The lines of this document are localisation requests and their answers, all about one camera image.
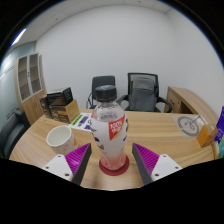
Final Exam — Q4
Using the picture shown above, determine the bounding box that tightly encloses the clear round-print sheet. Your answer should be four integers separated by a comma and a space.
172, 114, 206, 138

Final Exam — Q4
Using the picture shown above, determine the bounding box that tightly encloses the flat round red coaster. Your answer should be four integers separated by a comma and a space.
98, 154, 131, 177

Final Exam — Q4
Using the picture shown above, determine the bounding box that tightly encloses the dark brown tan-sided box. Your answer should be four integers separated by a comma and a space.
49, 99, 81, 124

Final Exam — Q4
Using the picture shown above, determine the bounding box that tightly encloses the white printed leaflet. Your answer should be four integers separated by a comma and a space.
68, 112, 93, 132

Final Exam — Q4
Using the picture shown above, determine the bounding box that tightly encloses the wooden side desk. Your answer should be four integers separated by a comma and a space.
164, 85, 219, 125

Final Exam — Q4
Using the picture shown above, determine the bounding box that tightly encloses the white patterned cup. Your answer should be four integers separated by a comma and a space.
45, 125, 78, 156

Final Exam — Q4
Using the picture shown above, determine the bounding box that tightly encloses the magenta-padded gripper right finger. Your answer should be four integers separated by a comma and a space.
132, 142, 184, 186

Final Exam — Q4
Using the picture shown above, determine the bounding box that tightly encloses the orange-brown wooden box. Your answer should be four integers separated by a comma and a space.
195, 123, 219, 148

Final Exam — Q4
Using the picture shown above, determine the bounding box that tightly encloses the wooden shelf cabinet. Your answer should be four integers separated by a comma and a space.
13, 52, 48, 126

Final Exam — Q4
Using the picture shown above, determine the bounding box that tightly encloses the clear pink drink bottle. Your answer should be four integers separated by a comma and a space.
89, 84, 129, 172

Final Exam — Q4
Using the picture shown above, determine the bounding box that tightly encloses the black armchair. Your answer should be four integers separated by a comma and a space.
0, 108, 32, 159

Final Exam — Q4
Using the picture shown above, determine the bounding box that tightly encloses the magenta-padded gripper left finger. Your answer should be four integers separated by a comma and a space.
41, 142, 92, 186

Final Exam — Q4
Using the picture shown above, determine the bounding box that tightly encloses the dark brown printed box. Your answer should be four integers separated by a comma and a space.
39, 95, 53, 119

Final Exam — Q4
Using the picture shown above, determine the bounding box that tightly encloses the grey backpack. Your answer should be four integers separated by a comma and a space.
129, 77, 158, 112

